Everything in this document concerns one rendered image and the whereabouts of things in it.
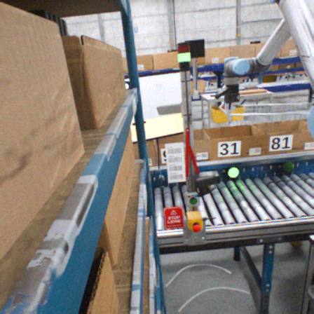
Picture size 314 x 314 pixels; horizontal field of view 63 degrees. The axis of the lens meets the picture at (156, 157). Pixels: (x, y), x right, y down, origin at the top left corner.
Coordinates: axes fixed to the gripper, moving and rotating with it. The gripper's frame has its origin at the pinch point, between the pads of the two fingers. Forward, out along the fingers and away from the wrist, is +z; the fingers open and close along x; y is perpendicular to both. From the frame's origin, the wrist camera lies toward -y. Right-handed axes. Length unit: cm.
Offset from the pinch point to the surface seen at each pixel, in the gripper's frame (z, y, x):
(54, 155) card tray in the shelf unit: -36, -78, -154
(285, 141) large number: 21.4, 39.1, -11.5
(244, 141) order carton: 19.5, 9.9, -7.6
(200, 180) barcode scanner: 13, -41, -67
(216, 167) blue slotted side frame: 34.9, -11.9, -10.9
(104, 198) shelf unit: -32, -76, -154
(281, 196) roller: 45, 18, -43
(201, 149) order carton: 22.7, -20.1, -3.6
